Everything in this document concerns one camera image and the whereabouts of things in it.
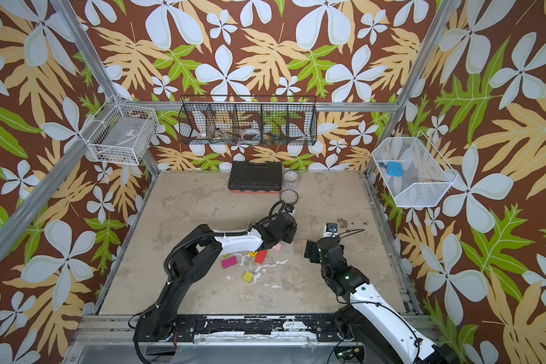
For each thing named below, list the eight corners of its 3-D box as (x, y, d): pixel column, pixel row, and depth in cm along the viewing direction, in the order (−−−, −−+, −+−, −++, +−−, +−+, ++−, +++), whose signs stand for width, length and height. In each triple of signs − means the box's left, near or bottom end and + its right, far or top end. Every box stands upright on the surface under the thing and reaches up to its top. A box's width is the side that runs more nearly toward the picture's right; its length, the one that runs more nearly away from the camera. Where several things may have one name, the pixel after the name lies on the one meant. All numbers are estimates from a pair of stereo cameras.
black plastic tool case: (228, 196, 113) (226, 188, 108) (233, 169, 125) (231, 161, 120) (282, 196, 113) (283, 188, 108) (281, 169, 125) (282, 161, 120)
